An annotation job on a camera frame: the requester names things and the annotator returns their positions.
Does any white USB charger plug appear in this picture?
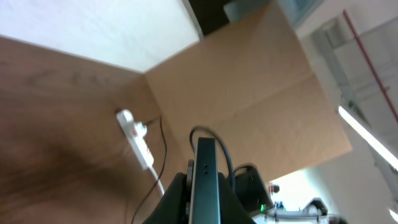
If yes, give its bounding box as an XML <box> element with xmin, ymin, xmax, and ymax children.
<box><xmin>132</xmin><ymin>122</ymin><xmax>147</xmax><ymax>138</ymax></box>

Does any black charger cable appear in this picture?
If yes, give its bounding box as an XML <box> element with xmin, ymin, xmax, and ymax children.
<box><xmin>130</xmin><ymin>115</ymin><xmax>168</xmax><ymax>224</ymax></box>

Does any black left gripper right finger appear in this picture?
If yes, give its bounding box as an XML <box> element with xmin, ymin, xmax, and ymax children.
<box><xmin>218</xmin><ymin>172</ymin><xmax>255</xmax><ymax>224</ymax></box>

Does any white power strip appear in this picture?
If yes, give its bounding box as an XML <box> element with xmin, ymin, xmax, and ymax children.
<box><xmin>116</xmin><ymin>110</ymin><xmax>154</xmax><ymax>170</ymax></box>

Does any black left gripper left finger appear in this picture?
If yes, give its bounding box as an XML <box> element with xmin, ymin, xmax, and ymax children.
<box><xmin>143</xmin><ymin>172</ymin><xmax>187</xmax><ymax>224</ymax></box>

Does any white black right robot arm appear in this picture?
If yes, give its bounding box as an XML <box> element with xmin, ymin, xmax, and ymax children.
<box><xmin>234</xmin><ymin>164</ymin><xmax>347</xmax><ymax>224</ymax></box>

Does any brown cardboard panel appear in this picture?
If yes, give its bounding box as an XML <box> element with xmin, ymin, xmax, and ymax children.
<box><xmin>146</xmin><ymin>2</ymin><xmax>351</xmax><ymax>181</ymax></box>

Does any white power strip cord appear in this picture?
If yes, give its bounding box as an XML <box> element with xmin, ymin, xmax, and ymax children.
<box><xmin>149</xmin><ymin>166</ymin><xmax>165</xmax><ymax>197</ymax></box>

